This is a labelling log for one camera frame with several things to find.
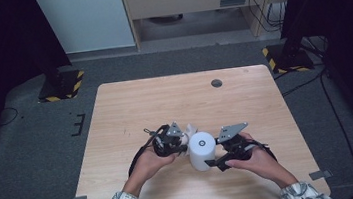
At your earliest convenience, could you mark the dark curtain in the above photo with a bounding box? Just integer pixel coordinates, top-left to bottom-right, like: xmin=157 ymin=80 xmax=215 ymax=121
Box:
xmin=275 ymin=0 xmax=353 ymax=158

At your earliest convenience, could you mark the thin black floor cable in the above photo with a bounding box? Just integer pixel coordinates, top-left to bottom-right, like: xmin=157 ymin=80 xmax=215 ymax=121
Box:
xmin=0 ymin=104 xmax=22 ymax=130

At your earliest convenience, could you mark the long black floor cable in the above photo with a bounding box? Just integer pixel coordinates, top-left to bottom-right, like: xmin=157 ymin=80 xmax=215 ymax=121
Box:
xmin=317 ymin=62 xmax=353 ymax=199

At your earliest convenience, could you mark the person's left hand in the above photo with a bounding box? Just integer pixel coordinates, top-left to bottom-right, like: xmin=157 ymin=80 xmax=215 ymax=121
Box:
xmin=125 ymin=143 xmax=180 ymax=192

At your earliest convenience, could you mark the white cylinder with dark ring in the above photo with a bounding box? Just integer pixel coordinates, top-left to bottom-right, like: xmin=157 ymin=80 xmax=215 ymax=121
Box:
xmin=185 ymin=129 xmax=221 ymax=174

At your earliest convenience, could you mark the black striped stand base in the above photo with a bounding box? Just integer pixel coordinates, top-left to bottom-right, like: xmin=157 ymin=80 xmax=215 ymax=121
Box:
xmin=261 ymin=40 xmax=316 ymax=77
xmin=34 ymin=68 xmax=88 ymax=104

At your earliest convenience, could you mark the black floor tape marking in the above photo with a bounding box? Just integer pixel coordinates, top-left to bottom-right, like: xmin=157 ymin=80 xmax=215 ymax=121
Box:
xmin=68 ymin=113 xmax=89 ymax=138

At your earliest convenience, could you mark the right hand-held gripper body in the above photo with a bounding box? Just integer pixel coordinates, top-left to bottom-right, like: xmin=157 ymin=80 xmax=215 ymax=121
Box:
xmin=214 ymin=121 xmax=262 ymax=165

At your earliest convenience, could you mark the beige cloth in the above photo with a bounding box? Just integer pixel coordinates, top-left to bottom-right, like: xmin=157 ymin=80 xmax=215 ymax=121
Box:
xmin=180 ymin=122 xmax=201 ymax=147

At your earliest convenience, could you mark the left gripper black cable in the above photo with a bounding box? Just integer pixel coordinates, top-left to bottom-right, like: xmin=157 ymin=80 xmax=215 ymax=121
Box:
xmin=123 ymin=125 xmax=171 ymax=178

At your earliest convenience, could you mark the white panel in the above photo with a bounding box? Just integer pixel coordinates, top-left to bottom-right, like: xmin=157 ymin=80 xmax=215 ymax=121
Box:
xmin=33 ymin=0 xmax=136 ymax=59

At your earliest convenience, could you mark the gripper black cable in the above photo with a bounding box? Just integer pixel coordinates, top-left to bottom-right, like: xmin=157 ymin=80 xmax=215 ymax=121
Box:
xmin=251 ymin=138 xmax=278 ymax=166
xmin=123 ymin=125 xmax=171 ymax=178

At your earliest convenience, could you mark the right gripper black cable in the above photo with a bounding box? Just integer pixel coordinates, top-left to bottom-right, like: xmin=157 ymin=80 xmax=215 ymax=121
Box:
xmin=251 ymin=138 xmax=278 ymax=166

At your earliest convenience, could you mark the person's right hand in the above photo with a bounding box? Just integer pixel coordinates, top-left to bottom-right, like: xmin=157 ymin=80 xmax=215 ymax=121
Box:
xmin=221 ymin=127 xmax=299 ymax=195

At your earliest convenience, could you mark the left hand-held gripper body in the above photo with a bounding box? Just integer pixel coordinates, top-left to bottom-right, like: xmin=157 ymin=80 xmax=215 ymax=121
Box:
xmin=142 ymin=121 xmax=191 ymax=160

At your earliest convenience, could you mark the black hanging cable bundle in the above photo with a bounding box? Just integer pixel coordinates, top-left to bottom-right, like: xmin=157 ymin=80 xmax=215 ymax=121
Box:
xmin=246 ymin=0 xmax=289 ymax=36

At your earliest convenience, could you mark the dark round table grommet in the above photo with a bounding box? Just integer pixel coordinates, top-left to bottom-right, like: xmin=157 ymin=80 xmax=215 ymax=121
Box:
xmin=210 ymin=78 xmax=224 ymax=89

